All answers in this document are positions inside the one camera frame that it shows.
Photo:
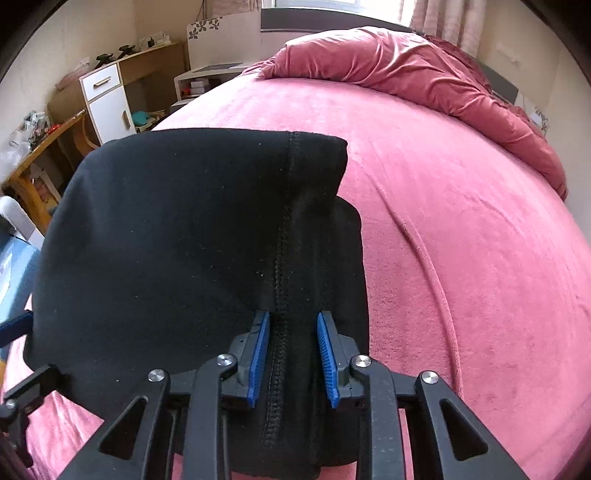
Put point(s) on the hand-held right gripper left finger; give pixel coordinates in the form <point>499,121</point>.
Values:
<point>256,364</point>

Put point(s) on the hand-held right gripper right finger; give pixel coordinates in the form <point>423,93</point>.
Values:
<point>327,364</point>

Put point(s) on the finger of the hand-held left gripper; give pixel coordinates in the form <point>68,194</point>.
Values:
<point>37,385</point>
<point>14,330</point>

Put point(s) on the black pants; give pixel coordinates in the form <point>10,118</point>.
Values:
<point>161,240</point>

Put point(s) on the light blue sheet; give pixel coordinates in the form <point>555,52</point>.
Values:
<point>14,272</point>

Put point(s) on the white chair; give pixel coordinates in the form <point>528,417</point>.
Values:
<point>16,219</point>

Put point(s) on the pink bed sheet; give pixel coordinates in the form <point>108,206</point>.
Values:
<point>461,254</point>

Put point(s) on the curved wooden table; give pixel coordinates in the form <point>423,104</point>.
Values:
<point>41,147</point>

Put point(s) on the clear plastic bags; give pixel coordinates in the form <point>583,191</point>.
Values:
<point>21,143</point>

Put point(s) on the white cabinet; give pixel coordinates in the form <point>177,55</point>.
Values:
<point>108,104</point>

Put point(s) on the teal toy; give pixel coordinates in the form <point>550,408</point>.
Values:
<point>142,120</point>

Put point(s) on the black gadget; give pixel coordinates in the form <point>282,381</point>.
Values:
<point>126,50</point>
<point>104,61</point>

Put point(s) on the white bedside table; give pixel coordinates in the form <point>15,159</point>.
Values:
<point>207,78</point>

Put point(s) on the wooden desk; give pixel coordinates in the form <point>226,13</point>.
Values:
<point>152,64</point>

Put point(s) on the red velvet quilt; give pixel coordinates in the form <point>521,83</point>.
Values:
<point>392,60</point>

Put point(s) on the white floral headboard panel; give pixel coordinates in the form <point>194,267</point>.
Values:
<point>221,37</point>
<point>540,121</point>

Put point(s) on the dark grey headboard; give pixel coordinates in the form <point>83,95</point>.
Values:
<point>323,18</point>

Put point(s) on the window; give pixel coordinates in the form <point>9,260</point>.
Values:
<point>337,4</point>

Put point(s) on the patterned beige curtain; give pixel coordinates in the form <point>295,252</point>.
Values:
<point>452,23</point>

